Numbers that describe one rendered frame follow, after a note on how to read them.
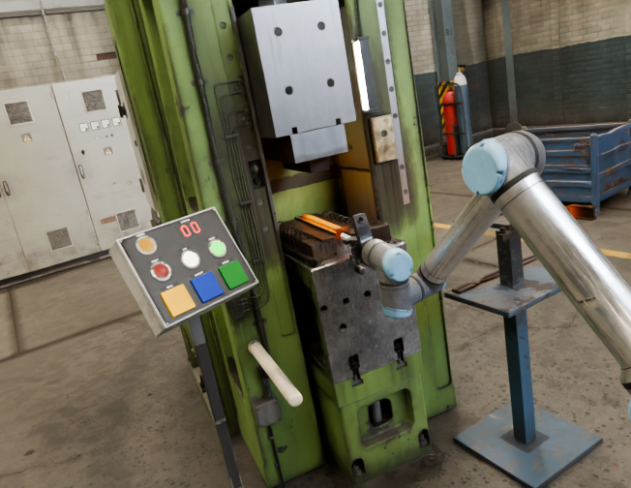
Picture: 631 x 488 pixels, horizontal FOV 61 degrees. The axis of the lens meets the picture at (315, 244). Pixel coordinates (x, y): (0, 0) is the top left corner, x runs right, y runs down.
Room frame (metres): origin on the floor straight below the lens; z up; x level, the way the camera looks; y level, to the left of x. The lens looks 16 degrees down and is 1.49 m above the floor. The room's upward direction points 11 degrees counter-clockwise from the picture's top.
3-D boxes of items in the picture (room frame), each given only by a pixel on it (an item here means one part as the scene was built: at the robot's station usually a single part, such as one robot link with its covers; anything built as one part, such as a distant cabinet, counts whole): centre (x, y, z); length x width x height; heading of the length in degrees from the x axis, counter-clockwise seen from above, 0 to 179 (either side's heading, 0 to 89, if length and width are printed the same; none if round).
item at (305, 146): (2.03, -0.01, 1.32); 0.42 x 0.20 x 0.10; 20
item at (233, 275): (1.54, 0.26, 1.01); 0.07 x 0.05 x 0.07; 135
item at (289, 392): (1.63, 0.22, 0.62); 0.44 x 0.05 x 0.05; 20
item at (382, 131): (2.06, -0.33, 1.27); 0.09 x 0.02 x 0.17; 110
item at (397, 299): (1.53, -0.22, 0.85); 0.12 x 0.09 x 0.12; 125
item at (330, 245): (2.03, -0.01, 0.96); 0.42 x 0.20 x 0.09; 20
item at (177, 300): (1.40, 0.40, 1.01); 0.07 x 0.05 x 0.07; 135
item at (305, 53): (2.04, -0.05, 1.56); 0.42 x 0.39 x 0.40; 20
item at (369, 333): (2.06, -0.05, 0.69); 0.56 x 0.38 x 0.45; 20
